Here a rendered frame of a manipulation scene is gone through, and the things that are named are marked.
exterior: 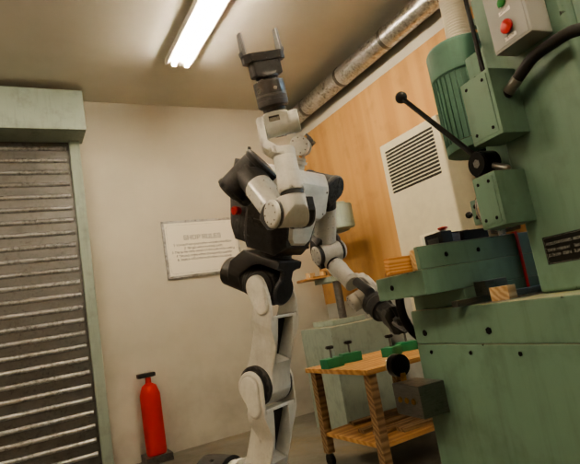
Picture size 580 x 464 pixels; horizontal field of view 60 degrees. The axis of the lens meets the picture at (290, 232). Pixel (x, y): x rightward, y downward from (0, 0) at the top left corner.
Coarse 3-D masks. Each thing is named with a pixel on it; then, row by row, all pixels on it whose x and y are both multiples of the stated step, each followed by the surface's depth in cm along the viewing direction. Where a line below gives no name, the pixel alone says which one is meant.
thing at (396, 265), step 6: (390, 258) 119; (396, 258) 120; (402, 258) 121; (408, 258) 121; (390, 264) 119; (396, 264) 120; (402, 264) 120; (408, 264) 121; (390, 270) 119; (396, 270) 119; (402, 270) 120; (408, 270) 121
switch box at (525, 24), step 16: (496, 0) 107; (512, 0) 103; (528, 0) 101; (496, 16) 108; (512, 16) 104; (528, 16) 101; (544, 16) 102; (496, 32) 108; (528, 32) 101; (544, 32) 102; (496, 48) 108; (512, 48) 106
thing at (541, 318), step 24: (432, 312) 130; (456, 312) 121; (480, 312) 114; (504, 312) 107; (528, 312) 101; (552, 312) 96; (576, 312) 91; (432, 336) 131; (456, 336) 122; (480, 336) 115; (504, 336) 108; (528, 336) 102; (552, 336) 97; (576, 336) 92
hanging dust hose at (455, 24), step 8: (440, 0) 291; (448, 0) 286; (456, 0) 284; (440, 8) 294; (448, 8) 285; (456, 8) 283; (464, 8) 284; (448, 16) 286; (456, 16) 282; (464, 16) 282; (448, 24) 286; (456, 24) 283; (464, 24) 281; (448, 32) 285; (456, 32) 282; (464, 32) 280; (496, 232) 267
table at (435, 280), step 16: (512, 256) 129; (528, 256) 131; (416, 272) 120; (432, 272) 119; (448, 272) 120; (464, 272) 122; (480, 272) 124; (496, 272) 126; (512, 272) 128; (528, 272) 130; (384, 288) 133; (400, 288) 126; (416, 288) 120; (432, 288) 118; (448, 288) 119
